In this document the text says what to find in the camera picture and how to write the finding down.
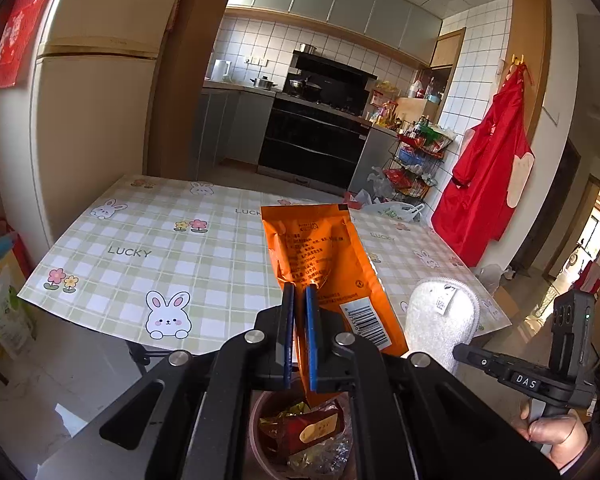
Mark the red paper bag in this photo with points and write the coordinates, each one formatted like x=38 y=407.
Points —
x=20 y=260

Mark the white green print plastic bag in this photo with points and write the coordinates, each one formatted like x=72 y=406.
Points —
x=395 y=210

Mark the red plastic bag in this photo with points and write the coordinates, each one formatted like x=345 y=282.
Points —
x=352 y=200

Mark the green packaged goods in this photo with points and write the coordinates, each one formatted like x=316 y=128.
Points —
x=437 y=137

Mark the grey kitchen base cabinets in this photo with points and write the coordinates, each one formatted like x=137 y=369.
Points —
x=235 y=125

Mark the dark red packet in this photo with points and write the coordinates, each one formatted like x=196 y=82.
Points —
x=310 y=430

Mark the lidded steel pot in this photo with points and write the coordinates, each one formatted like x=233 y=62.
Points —
x=263 y=84

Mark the pink plastic bin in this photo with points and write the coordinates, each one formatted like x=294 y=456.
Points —
x=255 y=440

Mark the red printed cloth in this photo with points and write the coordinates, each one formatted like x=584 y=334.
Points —
x=25 y=25

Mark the orange snack bag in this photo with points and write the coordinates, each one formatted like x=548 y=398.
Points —
x=330 y=260

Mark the black stove oven unit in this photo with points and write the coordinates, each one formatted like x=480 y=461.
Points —
x=305 y=145

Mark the small steel pot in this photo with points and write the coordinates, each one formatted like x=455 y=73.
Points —
x=308 y=49

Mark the grey upper kitchen cabinets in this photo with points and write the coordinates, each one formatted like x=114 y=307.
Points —
x=330 y=0

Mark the colourful food packages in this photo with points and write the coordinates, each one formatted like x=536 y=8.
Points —
x=382 y=110

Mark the red snack packets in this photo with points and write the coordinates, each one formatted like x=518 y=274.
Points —
x=397 y=177

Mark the red apron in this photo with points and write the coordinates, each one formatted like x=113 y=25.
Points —
x=480 y=185

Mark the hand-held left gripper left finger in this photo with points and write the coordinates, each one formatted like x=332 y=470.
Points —
x=287 y=330

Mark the wooden door frame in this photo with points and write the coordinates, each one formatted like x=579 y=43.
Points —
x=185 y=85

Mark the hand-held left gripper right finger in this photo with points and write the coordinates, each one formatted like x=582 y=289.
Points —
x=312 y=335

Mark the wall power socket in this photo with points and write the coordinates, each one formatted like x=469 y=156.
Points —
x=258 y=62

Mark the row of condiment bottles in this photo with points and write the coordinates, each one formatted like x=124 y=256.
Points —
x=420 y=125

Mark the yellow wall hook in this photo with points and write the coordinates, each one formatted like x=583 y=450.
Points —
x=517 y=59

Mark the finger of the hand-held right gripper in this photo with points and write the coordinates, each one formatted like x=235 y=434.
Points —
x=480 y=359

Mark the black wok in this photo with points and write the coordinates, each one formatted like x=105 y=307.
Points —
x=305 y=85

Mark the white electric kettle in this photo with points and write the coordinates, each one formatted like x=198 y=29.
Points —
x=222 y=71

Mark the jars and oil bottles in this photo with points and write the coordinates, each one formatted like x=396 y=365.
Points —
x=420 y=90

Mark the cream refrigerator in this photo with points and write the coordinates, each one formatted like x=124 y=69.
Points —
x=90 y=125

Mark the plaid bunny tablecloth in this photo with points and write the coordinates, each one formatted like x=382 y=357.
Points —
x=180 y=270

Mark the blue plastic bowl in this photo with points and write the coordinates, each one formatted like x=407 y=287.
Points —
x=411 y=156

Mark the black range hood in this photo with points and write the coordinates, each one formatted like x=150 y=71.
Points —
x=330 y=72

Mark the person's right hand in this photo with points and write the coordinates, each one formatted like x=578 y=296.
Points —
x=562 y=437

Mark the wooden wall shelf unit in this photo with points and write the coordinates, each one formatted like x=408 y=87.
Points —
x=447 y=50

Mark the light wooden doorway frame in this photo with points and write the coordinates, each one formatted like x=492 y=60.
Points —
x=595 y=185

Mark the dark wooden door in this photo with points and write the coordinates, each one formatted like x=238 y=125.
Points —
x=555 y=210

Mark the clear plastic wrapper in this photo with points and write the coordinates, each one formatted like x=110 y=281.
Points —
x=325 y=460

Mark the clear plastic bag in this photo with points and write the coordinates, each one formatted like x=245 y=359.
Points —
x=380 y=185
x=490 y=275

